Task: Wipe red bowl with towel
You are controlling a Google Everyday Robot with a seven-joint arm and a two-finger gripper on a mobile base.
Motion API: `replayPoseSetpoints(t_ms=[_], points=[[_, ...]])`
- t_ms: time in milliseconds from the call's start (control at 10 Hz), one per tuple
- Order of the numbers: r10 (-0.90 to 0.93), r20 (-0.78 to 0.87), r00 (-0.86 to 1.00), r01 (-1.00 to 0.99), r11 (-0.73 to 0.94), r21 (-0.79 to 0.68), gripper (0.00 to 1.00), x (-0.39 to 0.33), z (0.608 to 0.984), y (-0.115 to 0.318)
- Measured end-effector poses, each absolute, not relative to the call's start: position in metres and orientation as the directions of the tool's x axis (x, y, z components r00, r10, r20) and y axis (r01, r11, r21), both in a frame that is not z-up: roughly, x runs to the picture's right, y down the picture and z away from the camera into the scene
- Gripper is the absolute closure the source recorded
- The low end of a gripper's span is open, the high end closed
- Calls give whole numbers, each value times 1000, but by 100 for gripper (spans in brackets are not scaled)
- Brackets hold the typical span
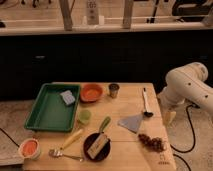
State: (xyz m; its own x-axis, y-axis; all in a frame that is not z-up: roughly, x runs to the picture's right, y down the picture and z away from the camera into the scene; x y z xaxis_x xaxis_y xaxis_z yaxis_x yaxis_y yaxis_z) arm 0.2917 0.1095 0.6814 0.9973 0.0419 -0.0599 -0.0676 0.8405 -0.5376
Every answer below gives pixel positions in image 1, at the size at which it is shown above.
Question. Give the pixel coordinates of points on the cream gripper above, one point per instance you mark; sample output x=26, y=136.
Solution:
x=168, y=116

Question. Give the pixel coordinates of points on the grey towel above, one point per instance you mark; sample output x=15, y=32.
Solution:
x=132, y=123

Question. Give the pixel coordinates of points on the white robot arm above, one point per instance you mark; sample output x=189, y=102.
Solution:
x=185, y=83

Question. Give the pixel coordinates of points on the red bowl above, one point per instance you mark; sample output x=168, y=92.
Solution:
x=91, y=92

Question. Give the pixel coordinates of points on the white bowl orange inside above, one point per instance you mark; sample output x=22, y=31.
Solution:
x=29, y=149

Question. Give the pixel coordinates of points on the bunch of brown grapes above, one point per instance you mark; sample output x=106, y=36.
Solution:
x=154, y=144

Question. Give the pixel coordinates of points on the small metal cup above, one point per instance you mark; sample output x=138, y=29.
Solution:
x=113, y=89

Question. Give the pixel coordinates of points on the wooden block in pan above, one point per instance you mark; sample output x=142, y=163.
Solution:
x=98, y=141

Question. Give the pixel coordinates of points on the small green cup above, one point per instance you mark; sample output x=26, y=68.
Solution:
x=84, y=117

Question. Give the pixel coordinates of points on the blue grey sponge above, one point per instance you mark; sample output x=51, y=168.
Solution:
x=68, y=97

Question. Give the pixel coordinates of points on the green plastic tray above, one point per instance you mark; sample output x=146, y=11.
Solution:
x=50, y=112

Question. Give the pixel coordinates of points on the black pan green handle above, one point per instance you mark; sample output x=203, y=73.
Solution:
x=106, y=150

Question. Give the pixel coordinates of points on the yellow handled utensil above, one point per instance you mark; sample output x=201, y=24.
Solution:
x=75, y=136

